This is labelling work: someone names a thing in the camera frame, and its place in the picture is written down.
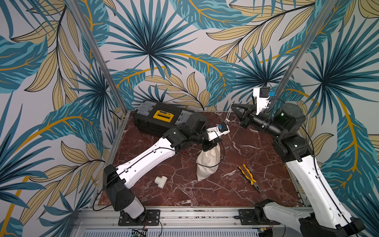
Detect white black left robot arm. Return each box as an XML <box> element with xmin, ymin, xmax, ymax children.
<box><xmin>103</xmin><ymin>113</ymin><xmax>230</xmax><ymax>223</ymax></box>

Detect left aluminium corner post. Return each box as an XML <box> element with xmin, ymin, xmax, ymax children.
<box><xmin>66</xmin><ymin>0</ymin><xmax>128</xmax><ymax>115</ymax></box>

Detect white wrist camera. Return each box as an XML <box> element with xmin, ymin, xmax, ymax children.
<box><xmin>206</xmin><ymin>122</ymin><xmax>230</xmax><ymax>141</ymax></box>
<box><xmin>253</xmin><ymin>87</ymin><xmax>271</xmax><ymax>115</ymax></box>

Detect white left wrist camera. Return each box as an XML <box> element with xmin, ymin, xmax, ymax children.
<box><xmin>206</xmin><ymin>122</ymin><xmax>230</xmax><ymax>141</ymax></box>

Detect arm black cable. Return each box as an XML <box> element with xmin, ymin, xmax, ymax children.
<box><xmin>296</xmin><ymin>124</ymin><xmax>360</xmax><ymax>237</ymax></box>
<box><xmin>92</xmin><ymin>130</ymin><xmax>226</xmax><ymax>211</ymax></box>

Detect aluminium corner post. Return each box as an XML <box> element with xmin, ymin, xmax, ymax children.
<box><xmin>265</xmin><ymin>0</ymin><xmax>337</xmax><ymax>114</ymax></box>
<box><xmin>66</xmin><ymin>0</ymin><xmax>128</xmax><ymax>115</ymax></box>

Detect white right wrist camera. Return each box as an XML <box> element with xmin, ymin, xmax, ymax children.
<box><xmin>253</xmin><ymin>87</ymin><xmax>271</xmax><ymax>115</ymax></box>

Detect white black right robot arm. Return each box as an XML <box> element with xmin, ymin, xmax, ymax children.
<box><xmin>231</xmin><ymin>103</ymin><xmax>365</xmax><ymax>237</ymax></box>

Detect right aluminium corner post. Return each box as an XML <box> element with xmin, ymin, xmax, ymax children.
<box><xmin>265</xmin><ymin>0</ymin><xmax>337</xmax><ymax>114</ymax></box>

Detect yellow black pliers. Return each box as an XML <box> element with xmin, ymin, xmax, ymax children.
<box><xmin>238</xmin><ymin>165</ymin><xmax>261</xmax><ymax>192</ymax></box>

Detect black toolbox yellow handle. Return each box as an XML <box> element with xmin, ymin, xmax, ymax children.
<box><xmin>133</xmin><ymin>100</ymin><xmax>208</xmax><ymax>137</ymax></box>

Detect cream cloth drawstring soil bag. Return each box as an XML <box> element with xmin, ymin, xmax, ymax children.
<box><xmin>196</xmin><ymin>110</ymin><xmax>232</xmax><ymax>182</ymax></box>

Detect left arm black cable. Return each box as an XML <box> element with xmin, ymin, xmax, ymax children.
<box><xmin>92</xmin><ymin>130</ymin><xmax>226</xmax><ymax>211</ymax></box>

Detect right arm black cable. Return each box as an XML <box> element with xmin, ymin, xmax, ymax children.
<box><xmin>296</xmin><ymin>124</ymin><xmax>360</xmax><ymax>237</ymax></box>

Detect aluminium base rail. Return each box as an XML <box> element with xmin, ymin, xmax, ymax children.
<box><xmin>70</xmin><ymin>205</ymin><xmax>326</xmax><ymax>237</ymax></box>

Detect white PVC tee fitting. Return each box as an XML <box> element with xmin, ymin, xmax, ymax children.
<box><xmin>155</xmin><ymin>176</ymin><xmax>167</xmax><ymax>189</ymax></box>

